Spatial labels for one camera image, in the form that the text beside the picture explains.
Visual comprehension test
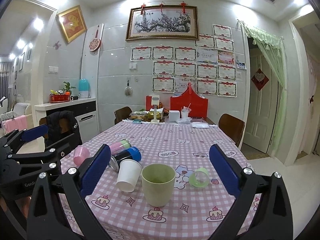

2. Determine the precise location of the pale green plastic cup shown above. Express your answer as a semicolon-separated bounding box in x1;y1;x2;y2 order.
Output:
141;164;176;207

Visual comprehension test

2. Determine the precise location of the pink plastic cup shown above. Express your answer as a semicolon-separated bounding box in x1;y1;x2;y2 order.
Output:
73;145;90;166

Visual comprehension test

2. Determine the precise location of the small clear green cup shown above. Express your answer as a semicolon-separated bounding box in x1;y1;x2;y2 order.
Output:
189;167;210;189

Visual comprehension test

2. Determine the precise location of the white paper cup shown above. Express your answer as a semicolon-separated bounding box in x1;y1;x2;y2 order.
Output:
116;159;142;193

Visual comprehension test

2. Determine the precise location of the clear cup with straw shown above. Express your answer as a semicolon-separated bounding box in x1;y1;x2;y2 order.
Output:
181;104;191;119

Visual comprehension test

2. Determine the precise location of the black jacket on chair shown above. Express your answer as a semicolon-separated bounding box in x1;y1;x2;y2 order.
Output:
44;111;82;149

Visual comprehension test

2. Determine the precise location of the pink and green can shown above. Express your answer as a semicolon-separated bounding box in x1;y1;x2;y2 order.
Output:
109;139;131;155

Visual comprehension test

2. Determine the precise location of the black and blue can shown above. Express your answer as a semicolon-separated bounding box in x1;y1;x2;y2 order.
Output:
109;147;142;172

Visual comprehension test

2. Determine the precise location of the brown chair right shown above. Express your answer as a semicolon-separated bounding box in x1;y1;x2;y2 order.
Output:
218;113;245;147

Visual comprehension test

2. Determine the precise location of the brown chair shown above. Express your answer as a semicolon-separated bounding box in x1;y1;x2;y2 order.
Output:
218;113;245;147
114;106;132;125

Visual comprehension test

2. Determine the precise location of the red planter with plant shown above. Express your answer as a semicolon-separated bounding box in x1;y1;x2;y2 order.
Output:
49;81;76;103

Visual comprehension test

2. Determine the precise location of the white door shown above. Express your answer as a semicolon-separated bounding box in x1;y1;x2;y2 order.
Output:
244;48;278;153

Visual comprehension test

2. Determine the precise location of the white folded cloth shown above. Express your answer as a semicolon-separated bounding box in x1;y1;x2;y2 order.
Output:
191;122;210;129

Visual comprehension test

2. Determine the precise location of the white sideboard cabinet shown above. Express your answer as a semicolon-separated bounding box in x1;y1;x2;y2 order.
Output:
35;98;99;146

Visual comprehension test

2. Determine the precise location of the brown chair far left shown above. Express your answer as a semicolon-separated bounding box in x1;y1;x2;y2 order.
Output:
114;106;132;125

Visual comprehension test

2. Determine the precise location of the pink checkered tablecloth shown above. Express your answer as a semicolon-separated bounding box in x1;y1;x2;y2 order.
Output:
58;119;262;240

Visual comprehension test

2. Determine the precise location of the teal humidifier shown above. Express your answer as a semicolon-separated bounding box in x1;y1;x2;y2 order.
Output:
79;79;90;99

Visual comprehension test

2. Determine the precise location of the red gift bag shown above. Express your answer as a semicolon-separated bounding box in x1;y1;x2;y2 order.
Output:
170;83;208;119

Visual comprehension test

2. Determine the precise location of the white square box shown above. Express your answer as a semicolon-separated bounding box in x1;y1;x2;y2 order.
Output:
169;110;181;122

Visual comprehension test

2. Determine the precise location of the small red box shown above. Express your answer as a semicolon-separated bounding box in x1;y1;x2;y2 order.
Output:
145;95;153;111

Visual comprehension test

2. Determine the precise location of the white desk lamp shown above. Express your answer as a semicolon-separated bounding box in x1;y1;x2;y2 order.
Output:
151;95;160;124

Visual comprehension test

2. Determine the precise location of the red diamond door decoration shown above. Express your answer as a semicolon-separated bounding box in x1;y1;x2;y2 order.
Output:
251;68;269;90

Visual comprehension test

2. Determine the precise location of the gold framed red picture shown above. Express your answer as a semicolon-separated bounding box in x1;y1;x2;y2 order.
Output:
56;5;87;43

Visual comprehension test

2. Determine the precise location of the green door curtain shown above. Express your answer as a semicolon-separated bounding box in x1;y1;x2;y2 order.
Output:
239;21;287;153

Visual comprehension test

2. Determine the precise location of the plum blossom framed painting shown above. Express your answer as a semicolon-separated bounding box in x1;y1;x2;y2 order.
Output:
126;3;199;41

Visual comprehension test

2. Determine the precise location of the wall switch plate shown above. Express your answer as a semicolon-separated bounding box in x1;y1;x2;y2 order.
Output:
48;66;59;74

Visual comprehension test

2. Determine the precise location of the red round wall ornament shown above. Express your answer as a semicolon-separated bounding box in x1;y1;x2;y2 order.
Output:
89;25;101;52

